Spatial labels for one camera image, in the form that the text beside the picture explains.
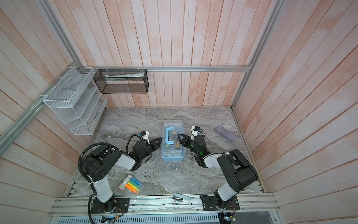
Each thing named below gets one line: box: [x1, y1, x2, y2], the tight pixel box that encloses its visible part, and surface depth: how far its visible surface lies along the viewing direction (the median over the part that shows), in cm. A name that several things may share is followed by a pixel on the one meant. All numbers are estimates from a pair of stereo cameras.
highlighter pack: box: [117, 174, 145, 196], surface depth 81 cm
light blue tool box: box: [160, 124, 186, 162], surface depth 88 cm
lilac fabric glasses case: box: [214, 125, 237, 141], surface depth 103 cm
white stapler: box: [171, 193, 192, 206], surface depth 76 cm
